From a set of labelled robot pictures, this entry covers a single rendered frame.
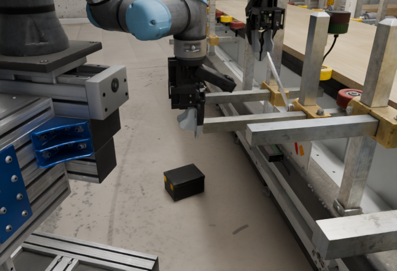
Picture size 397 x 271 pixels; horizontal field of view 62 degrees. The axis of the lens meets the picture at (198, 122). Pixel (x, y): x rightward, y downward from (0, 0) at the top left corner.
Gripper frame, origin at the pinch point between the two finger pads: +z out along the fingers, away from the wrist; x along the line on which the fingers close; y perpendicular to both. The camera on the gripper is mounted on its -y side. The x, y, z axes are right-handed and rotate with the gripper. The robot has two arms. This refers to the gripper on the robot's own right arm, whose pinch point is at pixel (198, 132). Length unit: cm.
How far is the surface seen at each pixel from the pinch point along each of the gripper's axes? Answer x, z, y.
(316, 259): -12, 69, -51
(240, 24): -121, -7, -47
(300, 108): -2.4, -3.7, -28.7
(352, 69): -22, -7, -56
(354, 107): 19.1, -12.9, -28.6
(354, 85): -11, -6, -50
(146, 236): -51, 83, 17
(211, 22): -127, -8, -31
